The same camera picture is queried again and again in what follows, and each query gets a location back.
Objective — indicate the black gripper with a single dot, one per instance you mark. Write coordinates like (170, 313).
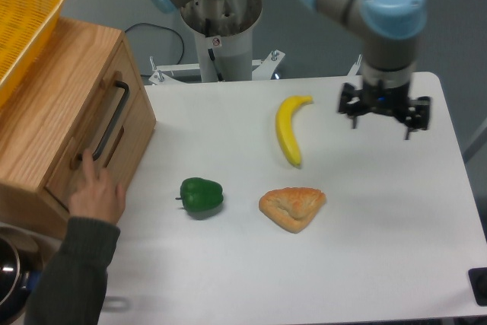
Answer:
(380, 97)

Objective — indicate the wooden top drawer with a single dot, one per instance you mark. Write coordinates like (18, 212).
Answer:
(100, 128)

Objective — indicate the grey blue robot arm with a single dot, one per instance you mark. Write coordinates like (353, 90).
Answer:
(388, 29)

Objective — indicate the dark green sleeved forearm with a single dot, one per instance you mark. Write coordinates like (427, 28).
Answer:
(73, 285)

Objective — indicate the wooden drawer cabinet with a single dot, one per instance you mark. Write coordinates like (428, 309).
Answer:
(39, 120)

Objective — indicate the person's hand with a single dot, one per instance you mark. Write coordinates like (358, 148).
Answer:
(97, 196)

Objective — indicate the yellow banana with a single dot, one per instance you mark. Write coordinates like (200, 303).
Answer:
(284, 128)

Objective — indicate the golden pastry turnover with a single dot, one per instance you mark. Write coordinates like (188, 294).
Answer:
(292, 208)

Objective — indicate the black corner object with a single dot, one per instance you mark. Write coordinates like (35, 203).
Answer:
(478, 281)

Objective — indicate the green bell pepper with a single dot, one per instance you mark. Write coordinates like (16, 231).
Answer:
(200, 195)

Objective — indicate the yellow plastic basket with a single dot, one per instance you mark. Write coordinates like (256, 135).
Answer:
(26, 26)

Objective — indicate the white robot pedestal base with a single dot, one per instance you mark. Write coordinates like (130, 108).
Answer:
(223, 34)

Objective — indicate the black pan blue handle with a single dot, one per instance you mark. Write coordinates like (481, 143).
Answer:
(21, 264)

